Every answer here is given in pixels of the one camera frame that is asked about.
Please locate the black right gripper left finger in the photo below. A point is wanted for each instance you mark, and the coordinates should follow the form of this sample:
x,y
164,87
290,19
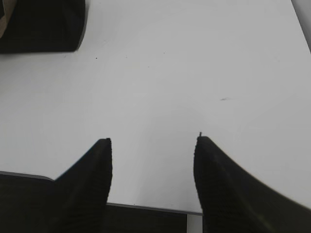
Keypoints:
x,y
73,203

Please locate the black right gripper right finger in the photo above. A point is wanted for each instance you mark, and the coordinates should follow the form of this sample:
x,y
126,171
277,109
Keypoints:
x,y
234,201

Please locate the black tote bag tan handles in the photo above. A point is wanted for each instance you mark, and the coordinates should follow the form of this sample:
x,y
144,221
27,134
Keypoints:
x,y
28,26

